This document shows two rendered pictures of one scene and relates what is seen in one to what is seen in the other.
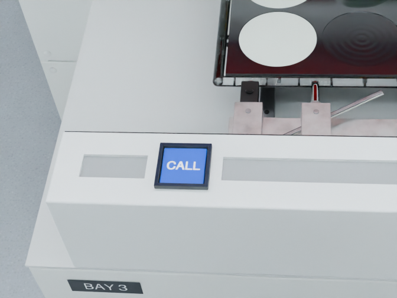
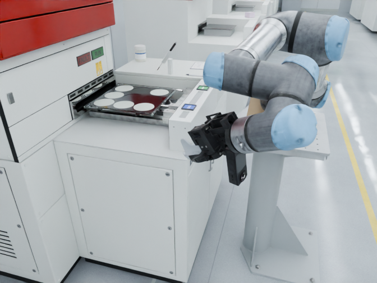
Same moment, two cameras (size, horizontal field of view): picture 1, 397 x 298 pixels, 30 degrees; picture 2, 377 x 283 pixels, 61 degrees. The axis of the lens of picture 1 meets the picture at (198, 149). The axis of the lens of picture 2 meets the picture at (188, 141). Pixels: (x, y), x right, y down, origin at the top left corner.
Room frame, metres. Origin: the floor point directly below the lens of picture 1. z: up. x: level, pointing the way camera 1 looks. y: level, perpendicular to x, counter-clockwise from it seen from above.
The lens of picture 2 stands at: (0.35, 1.29, 1.49)
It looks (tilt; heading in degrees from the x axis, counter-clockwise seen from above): 29 degrees down; 275
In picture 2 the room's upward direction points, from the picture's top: straight up
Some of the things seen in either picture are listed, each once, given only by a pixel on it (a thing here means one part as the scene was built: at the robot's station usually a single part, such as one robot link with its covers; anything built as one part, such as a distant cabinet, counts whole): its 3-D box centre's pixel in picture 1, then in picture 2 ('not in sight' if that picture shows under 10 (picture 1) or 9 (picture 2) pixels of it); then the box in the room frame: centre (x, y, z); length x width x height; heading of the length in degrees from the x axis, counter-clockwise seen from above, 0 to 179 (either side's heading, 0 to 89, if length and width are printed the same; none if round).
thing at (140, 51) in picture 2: not in sight; (140, 53); (0.84, -0.74, 1.01); 0.07 x 0.07 x 0.10
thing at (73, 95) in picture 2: not in sight; (93, 83); (0.99, -0.27, 0.96); 0.44 x 0.01 x 0.02; 79
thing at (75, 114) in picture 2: not in sight; (95, 95); (0.99, -0.27, 0.89); 0.44 x 0.02 x 0.10; 79
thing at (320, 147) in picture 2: not in sight; (276, 136); (0.04, -0.14, 0.75); 0.45 x 0.44 x 0.13; 167
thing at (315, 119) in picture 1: (315, 135); (177, 107); (0.53, -0.14, 0.89); 0.08 x 0.03 x 0.03; 169
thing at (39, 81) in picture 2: not in sight; (69, 82); (1.04, -0.10, 1.02); 0.82 x 0.03 x 0.40; 79
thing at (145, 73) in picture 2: not in sight; (173, 78); (0.61, -0.61, 0.89); 0.62 x 0.35 x 0.14; 169
